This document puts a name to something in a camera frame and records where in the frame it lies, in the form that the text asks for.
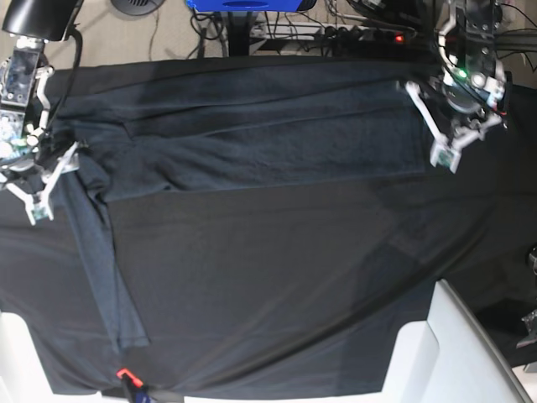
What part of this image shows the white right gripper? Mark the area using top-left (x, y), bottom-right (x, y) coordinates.
top-left (1, 141), bottom-right (80, 226)

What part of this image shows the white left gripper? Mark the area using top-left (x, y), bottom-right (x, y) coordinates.
top-left (404, 81), bottom-right (503, 174)

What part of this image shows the dark blue-grey T-shirt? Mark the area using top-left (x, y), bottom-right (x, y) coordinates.
top-left (52, 75), bottom-right (427, 346)

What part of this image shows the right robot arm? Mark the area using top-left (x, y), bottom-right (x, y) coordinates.
top-left (1, 1), bottom-right (83, 224)

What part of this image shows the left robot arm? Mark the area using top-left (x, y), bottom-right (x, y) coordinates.
top-left (404, 1), bottom-right (512, 172)

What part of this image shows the red and black clamp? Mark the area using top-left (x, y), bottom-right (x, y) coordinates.
top-left (496, 71), bottom-right (513, 128)

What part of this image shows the white foam block left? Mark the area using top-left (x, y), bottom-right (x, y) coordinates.
top-left (1, 312), bottom-right (103, 402)

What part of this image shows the white foam block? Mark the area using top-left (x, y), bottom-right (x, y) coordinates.
top-left (380, 280), bottom-right (532, 403)
top-left (1, 312), bottom-right (103, 402)

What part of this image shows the white power strip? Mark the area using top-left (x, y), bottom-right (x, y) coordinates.
top-left (251, 21), bottom-right (377, 43)

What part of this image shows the black table cloth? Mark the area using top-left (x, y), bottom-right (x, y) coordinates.
top-left (1, 57), bottom-right (536, 399)

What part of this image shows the white foam block right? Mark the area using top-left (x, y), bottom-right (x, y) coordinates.
top-left (380, 280), bottom-right (532, 403)

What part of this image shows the blue clamp at front edge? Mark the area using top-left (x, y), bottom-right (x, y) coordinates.
top-left (116, 368), bottom-right (153, 403)

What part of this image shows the round black floor grommet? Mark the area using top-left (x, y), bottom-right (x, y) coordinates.
top-left (111, 0), bottom-right (164, 17)

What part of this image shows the black table stand column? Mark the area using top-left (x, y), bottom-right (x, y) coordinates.
top-left (225, 12), bottom-right (258, 57)

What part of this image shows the blue box on stand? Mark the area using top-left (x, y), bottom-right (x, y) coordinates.
top-left (185, 0), bottom-right (316, 13)

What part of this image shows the black metal bracket right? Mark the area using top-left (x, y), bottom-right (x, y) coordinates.
top-left (516, 310), bottom-right (537, 348)

